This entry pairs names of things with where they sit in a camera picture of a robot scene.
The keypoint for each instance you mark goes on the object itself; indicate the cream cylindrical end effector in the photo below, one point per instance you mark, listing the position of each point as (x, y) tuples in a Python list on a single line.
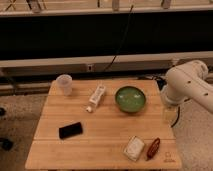
[(169, 114)]

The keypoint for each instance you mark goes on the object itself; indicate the black eraser block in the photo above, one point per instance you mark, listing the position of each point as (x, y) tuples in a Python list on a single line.
[(70, 130)]

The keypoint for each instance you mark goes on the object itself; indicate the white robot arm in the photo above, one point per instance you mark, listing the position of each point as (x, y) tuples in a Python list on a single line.
[(186, 80)]

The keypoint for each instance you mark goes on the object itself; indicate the brown red oblong object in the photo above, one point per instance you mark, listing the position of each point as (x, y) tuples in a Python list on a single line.
[(153, 149)]

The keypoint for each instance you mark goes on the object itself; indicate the green bowl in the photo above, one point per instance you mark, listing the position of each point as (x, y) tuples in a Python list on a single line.
[(130, 99)]

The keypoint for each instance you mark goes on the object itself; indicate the white wrapped sponge packet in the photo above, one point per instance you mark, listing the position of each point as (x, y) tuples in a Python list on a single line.
[(134, 148)]

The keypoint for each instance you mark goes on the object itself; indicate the white small bottle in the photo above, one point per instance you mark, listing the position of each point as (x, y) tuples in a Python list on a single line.
[(95, 98)]

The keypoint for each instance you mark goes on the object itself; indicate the clear plastic cup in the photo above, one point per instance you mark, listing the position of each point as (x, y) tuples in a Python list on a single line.
[(64, 82)]

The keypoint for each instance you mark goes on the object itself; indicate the white wall outlet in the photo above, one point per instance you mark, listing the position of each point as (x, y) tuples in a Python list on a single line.
[(90, 68)]

